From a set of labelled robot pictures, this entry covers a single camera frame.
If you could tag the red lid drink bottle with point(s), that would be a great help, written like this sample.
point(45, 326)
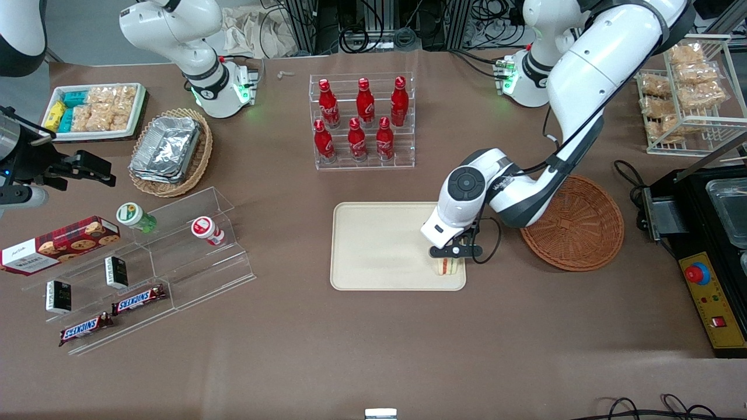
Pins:
point(205, 229)

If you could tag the round brown wicker basket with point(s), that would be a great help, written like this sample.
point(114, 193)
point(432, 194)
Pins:
point(583, 227)

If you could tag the white snack tray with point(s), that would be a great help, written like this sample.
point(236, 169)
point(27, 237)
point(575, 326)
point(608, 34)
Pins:
point(93, 135)

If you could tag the stacked aluminium foil containers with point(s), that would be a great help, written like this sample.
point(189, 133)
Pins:
point(166, 146)

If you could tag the small clear plastic piece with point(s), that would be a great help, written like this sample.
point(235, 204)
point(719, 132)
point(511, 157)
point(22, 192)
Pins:
point(285, 74)

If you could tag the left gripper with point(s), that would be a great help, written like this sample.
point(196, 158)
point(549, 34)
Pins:
point(467, 234)

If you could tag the red emergency stop button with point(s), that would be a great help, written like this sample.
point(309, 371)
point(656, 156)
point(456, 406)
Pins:
point(697, 273)

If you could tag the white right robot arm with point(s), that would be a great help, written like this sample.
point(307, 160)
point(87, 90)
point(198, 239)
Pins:
point(175, 29)

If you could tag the triangular sandwich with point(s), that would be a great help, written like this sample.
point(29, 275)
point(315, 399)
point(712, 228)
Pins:
point(447, 267)

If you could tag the Snickers chocolate bar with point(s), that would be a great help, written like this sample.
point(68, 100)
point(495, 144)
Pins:
point(139, 299)
point(84, 328)

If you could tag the black sandwich press machine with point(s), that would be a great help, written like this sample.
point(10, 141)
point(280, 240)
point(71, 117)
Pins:
point(694, 233)

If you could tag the red cola bottle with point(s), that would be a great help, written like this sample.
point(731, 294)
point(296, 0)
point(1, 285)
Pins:
point(366, 105)
point(356, 141)
point(323, 143)
point(399, 104)
point(384, 140)
point(328, 108)

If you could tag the clear plastic container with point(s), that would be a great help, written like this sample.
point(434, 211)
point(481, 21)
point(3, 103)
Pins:
point(729, 210)

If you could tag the yellow control panel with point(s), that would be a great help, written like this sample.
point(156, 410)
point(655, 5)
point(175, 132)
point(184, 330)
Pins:
point(721, 303)

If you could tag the oval light wicker basket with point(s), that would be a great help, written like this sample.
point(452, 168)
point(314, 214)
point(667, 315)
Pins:
point(201, 157)

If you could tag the small black white box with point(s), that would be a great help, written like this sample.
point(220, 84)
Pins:
point(58, 296)
point(117, 272)

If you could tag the teal snack packet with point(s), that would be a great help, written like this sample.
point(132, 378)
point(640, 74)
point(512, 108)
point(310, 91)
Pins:
point(74, 98)
point(66, 121)

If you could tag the clear acrylic bottle rack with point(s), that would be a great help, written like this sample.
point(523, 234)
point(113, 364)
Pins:
point(362, 166)

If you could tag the clear rice cracker bag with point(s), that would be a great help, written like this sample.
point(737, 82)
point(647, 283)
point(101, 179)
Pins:
point(81, 118)
point(687, 53)
point(655, 86)
point(102, 119)
point(658, 107)
point(125, 99)
point(665, 128)
point(100, 96)
point(703, 96)
point(697, 74)

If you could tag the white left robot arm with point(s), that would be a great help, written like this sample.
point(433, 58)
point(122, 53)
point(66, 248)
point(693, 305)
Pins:
point(601, 70)

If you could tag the aluminium frame rack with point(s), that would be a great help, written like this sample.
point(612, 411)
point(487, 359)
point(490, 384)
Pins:
point(350, 23)

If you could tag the grey metal bar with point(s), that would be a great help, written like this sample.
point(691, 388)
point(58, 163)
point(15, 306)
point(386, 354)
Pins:
point(715, 157)

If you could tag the crumpled beige cloth bag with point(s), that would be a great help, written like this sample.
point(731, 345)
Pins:
point(245, 32)

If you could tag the small red rocker switch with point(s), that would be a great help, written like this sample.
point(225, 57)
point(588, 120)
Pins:
point(719, 322)

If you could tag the green lid drink bottle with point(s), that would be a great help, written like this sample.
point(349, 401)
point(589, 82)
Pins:
point(133, 216)

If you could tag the clear acrylic stepped shelf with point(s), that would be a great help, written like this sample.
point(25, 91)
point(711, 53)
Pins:
point(198, 274)

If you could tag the yellow snack packet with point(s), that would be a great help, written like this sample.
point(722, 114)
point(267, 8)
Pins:
point(54, 115)

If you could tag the red tartan cookie box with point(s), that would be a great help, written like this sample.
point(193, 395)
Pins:
point(58, 245)

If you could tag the beige rectangular tray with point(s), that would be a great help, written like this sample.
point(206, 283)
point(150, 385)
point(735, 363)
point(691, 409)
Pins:
point(379, 245)

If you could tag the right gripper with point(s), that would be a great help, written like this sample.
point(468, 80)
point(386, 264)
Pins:
point(30, 165)

